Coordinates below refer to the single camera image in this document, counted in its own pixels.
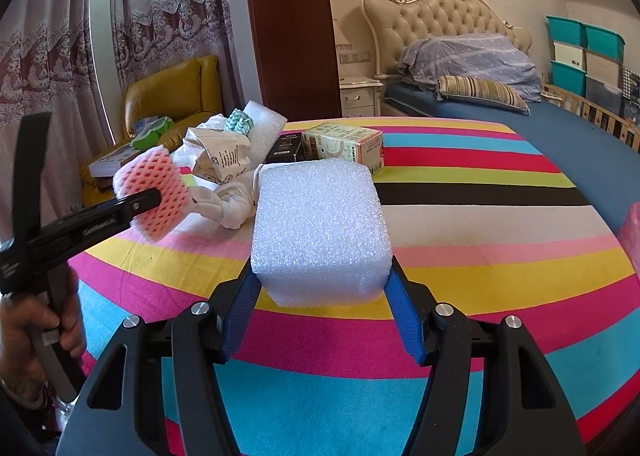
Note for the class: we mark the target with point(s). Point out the cream nightstand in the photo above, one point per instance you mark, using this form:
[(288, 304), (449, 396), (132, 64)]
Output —
[(357, 98)]

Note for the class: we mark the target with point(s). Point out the dark wooden cabinet panel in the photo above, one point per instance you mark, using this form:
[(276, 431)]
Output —
[(290, 36)]

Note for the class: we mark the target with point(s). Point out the pink foam fruit net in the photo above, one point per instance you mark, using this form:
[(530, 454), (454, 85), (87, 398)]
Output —
[(160, 171)]

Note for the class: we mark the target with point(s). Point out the white knotted plastic bag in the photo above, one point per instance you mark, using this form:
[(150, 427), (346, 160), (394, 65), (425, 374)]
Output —
[(230, 208)]

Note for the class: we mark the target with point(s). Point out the pink-lined trash bin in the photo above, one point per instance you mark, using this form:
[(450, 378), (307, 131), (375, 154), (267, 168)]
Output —
[(631, 236)]

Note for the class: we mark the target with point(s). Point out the green tissue pack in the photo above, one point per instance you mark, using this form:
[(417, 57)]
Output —
[(150, 128)]

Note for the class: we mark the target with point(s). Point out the grey clear storage box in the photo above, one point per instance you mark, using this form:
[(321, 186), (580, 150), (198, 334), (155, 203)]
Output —
[(602, 93)]

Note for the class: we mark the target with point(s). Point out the pale blue quilt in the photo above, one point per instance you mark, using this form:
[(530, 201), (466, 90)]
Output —
[(475, 61)]

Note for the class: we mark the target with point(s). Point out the wall switch panel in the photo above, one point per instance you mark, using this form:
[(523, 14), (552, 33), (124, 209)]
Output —
[(352, 57)]

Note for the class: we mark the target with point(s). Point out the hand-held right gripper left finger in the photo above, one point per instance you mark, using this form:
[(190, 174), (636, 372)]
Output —
[(240, 308)]

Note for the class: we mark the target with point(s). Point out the beige printed paper bag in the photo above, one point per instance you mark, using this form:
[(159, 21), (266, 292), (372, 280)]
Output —
[(225, 156)]

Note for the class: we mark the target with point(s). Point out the person's left hand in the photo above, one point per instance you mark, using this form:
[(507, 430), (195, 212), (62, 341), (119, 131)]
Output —
[(20, 331)]

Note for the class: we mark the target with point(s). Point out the wooden crib rail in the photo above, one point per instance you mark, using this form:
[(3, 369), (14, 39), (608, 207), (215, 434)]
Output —
[(590, 111)]

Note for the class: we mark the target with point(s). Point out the flat book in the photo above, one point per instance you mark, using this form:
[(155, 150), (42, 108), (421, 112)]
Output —
[(112, 161)]

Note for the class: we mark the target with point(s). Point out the teal patterned wrapper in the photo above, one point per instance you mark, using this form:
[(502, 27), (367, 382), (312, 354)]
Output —
[(239, 122)]

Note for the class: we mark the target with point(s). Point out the striped pillow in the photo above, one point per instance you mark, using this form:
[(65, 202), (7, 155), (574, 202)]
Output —
[(480, 88)]

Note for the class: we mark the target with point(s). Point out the pink lace curtain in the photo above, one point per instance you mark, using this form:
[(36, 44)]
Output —
[(170, 11), (45, 61)]

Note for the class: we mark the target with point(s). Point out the yellow leather armchair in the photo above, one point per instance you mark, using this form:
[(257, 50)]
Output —
[(165, 91)]

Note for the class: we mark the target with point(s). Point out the white foam block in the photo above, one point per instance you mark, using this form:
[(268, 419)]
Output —
[(320, 231)]

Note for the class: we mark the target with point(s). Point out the teal storage box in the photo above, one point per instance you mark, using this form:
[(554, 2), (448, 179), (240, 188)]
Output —
[(565, 31), (605, 41), (567, 78)]

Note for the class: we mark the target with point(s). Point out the clear beige storage box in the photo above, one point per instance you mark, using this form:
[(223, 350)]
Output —
[(602, 67)]

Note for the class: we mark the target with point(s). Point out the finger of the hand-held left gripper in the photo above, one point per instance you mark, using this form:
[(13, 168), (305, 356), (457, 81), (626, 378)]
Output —
[(115, 218)]

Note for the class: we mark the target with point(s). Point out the colourful striped blanket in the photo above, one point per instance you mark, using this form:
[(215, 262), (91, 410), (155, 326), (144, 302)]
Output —
[(475, 236)]

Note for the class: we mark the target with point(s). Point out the white storage box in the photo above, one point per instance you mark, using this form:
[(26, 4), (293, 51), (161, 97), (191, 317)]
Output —
[(570, 56)]

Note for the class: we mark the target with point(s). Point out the cream tufted bed headboard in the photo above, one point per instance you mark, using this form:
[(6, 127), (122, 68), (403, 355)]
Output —
[(425, 16)]

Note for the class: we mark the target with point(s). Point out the black cardboard box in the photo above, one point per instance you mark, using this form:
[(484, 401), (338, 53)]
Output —
[(282, 148)]

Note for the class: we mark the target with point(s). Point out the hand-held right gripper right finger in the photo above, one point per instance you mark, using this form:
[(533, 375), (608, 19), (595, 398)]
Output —
[(407, 318)]

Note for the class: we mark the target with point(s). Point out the black white checkered bag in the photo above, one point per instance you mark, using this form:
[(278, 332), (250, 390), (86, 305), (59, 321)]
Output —
[(631, 83)]

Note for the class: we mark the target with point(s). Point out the white foam sheet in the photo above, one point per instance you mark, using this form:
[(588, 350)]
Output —
[(267, 128)]

